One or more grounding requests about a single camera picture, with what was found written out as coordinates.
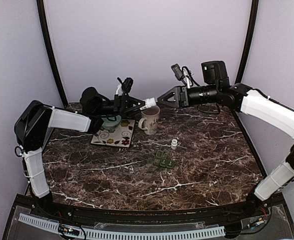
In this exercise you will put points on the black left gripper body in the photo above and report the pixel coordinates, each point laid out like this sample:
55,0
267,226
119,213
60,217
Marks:
118,105

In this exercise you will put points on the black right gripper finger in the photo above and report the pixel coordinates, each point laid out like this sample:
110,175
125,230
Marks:
170,94
167,103

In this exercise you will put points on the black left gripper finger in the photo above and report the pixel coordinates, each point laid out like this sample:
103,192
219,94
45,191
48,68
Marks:
133,110
133,102

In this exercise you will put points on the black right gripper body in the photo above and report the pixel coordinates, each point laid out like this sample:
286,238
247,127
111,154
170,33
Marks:
184,89

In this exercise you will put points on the white pill bottle orange label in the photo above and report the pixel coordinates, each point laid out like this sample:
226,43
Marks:
148,103

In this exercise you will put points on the green weekly pill organizer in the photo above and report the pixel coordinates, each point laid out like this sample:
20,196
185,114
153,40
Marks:
161,160

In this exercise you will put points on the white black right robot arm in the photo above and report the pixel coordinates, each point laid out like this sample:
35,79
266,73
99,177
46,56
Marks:
242,99

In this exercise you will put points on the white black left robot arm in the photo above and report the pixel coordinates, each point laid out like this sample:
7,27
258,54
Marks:
31,127

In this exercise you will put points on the beige printed ceramic mug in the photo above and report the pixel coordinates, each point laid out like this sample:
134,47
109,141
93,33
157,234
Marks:
149,120

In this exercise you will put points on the floral square ceramic plate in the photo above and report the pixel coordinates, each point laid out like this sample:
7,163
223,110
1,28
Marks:
121,137

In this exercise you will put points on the small white pill bottle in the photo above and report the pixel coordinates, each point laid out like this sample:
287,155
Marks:
174,144

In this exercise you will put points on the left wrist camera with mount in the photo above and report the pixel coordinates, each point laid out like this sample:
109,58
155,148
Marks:
124,87

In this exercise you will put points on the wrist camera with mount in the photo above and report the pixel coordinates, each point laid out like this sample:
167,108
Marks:
124,87
183,74

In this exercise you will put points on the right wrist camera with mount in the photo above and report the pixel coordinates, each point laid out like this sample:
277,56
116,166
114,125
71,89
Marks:
183,74

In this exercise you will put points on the black left frame post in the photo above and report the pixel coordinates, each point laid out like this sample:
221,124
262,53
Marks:
50,51

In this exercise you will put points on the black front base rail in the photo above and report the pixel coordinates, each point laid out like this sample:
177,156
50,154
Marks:
220,215

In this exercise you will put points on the white slotted cable duct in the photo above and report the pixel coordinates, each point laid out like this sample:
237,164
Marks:
108,231

